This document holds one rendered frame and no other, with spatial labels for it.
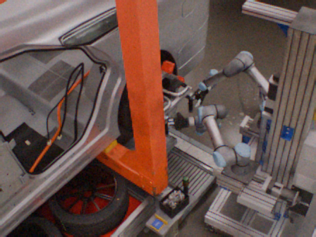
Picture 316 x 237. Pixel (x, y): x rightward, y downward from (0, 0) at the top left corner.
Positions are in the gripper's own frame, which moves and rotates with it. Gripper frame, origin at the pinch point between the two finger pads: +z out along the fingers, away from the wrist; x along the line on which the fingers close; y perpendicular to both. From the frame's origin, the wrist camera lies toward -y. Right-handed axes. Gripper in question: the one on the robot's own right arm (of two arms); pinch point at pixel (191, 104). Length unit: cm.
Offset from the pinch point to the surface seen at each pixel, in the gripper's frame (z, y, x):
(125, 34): 76, 120, -2
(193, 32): -47, 32, -34
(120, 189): 86, -33, -6
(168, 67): 0.9, 29.1, -24.9
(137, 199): 75, -56, 2
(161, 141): 65, 29, 18
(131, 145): 29, -64, -45
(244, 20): -246, -90, -77
